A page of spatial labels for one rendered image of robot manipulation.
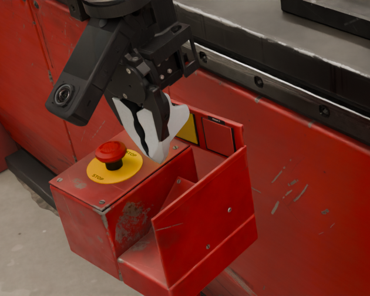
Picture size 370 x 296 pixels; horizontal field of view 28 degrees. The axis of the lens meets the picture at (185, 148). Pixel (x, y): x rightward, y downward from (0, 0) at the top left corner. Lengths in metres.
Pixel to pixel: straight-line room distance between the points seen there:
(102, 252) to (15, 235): 1.25
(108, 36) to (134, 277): 0.32
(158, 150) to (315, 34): 0.28
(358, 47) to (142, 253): 0.36
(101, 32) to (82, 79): 0.05
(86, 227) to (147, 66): 0.27
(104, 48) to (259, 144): 0.43
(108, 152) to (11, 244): 1.26
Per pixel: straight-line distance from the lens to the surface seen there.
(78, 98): 0.71
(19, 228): 2.19
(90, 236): 0.93
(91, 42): 0.74
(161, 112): 0.75
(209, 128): 0.89
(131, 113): 0.79
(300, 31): 0.97
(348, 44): 0.93
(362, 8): 0.94
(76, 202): 0.91
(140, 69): 0.73
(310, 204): 1.07
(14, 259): 2.09
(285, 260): 1.21
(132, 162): 0.93
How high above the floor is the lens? 1.31
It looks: 34 degrees down
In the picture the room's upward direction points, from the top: 11 degrees counter-clockwise
